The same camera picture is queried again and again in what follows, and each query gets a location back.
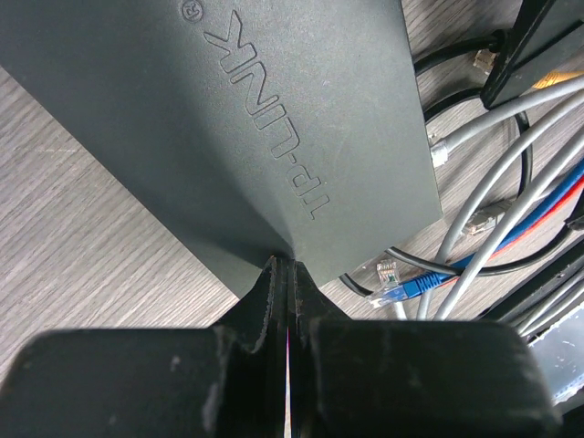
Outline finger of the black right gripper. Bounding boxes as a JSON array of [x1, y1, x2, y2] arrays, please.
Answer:
[[527, 1, 583, 87], [481, 1, 555, 108]]

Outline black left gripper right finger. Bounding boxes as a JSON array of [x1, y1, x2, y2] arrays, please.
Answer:
[[289, 263, 562, 437]]

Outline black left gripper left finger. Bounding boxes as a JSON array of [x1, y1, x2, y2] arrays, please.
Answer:
[[1, 258, 289, 437]]

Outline red ethernet cable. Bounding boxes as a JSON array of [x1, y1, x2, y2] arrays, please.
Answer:
[[492, 180, 584, 261]]

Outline blue ethernet cable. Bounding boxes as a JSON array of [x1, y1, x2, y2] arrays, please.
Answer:
[[368, 159, 584, 309]]

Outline black network switch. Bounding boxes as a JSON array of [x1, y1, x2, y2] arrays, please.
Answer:
[[1, 1, 442, 296]]

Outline black power cable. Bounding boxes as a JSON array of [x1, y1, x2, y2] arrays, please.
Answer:
[[339, 29, 584, 300]]

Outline grey ethernet cable coil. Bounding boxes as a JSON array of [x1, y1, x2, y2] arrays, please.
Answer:
[[391, 75, 584, 321]]

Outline black mounting base plate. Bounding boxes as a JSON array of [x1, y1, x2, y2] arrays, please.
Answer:
[[476, 237, 583, 327]]

